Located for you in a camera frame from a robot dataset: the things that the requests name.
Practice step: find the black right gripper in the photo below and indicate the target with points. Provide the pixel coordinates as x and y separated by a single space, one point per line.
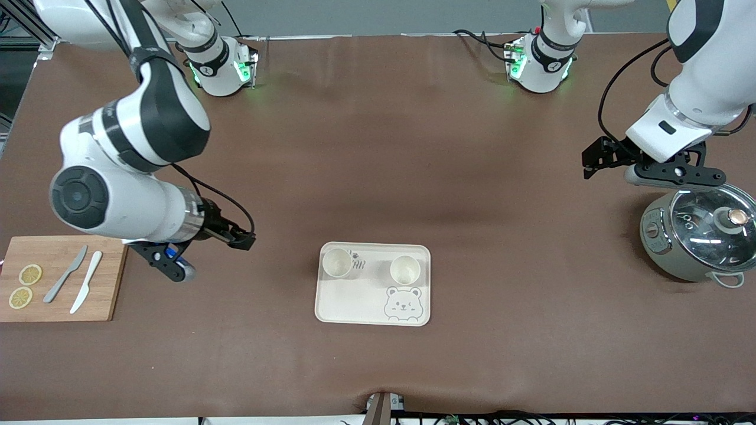
214 227

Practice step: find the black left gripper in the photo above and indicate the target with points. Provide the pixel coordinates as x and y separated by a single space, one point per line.
614 152

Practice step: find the white IKEA cup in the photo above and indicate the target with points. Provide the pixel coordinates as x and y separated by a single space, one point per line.
405 270
337 263

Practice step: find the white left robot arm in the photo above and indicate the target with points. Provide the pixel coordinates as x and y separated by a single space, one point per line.
709 77

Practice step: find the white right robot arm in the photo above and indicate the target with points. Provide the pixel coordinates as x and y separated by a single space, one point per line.
130 200

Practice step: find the cream tray with bear print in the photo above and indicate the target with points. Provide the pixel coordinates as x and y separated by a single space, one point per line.
354 301

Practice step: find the green cooking pot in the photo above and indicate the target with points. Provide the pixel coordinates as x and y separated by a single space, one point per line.
664 254

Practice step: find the glass pot lid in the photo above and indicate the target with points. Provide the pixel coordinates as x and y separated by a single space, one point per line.
703 230

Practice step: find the wooden cutting board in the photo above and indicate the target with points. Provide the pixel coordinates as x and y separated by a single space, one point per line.
109 289

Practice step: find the white plastic knife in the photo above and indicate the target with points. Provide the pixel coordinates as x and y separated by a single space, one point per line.
87 280

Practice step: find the grey plastic knife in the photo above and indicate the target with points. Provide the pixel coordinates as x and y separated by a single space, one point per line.
64 275

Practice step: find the yellow lemon slice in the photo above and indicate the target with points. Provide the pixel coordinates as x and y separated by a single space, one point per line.
30 274
20 298

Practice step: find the metal bracket at table edge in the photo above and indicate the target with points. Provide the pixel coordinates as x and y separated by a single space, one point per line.
381 408

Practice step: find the aluminium frame profile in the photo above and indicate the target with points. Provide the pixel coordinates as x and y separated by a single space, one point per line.
23 26

